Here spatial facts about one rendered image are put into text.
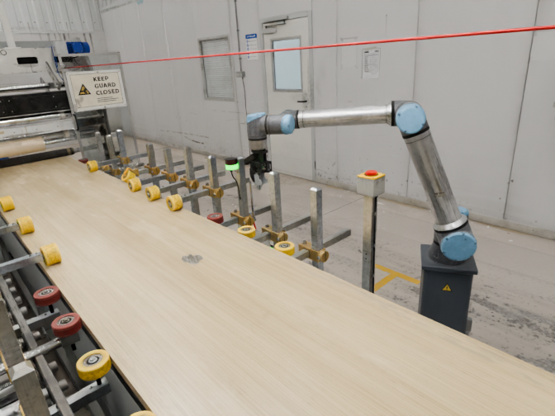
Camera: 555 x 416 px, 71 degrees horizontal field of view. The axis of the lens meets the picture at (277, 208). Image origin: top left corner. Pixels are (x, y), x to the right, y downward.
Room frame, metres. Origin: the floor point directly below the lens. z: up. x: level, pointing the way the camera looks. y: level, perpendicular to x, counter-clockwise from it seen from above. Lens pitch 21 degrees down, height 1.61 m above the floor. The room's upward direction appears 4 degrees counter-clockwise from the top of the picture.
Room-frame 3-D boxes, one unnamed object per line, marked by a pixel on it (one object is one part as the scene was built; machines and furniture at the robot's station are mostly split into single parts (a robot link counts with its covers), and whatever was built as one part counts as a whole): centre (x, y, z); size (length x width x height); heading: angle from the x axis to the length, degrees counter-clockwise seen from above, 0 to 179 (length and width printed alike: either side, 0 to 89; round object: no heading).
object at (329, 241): (1.55, -0.17, 0.82); 0.43 x 0.03 x 0.04; 131
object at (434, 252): (1.78, -0.87, 0.65); 0.19 x 0.19 x 0.10
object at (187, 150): (2.24, 0.50, 0.93); 0.03 x 0.03 x 0.48; 41
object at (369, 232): (1.29, -0.33, 0.93); 0.05 x 0.04 x 0.45; 41
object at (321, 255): (1.50, -0.14, 0.82); 0.13 x 0.06 x 0.05; 41
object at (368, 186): (1.29, -0.33, 1.18); 0.07 x 0.07 x 0.08; 41
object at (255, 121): (1.87, 0.07, 1.32); 0.10 x 0.09 x 0.12; 74
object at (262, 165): (1.87, 0.07, 1.15); 0.09 x 0.08 x 0.12; 41
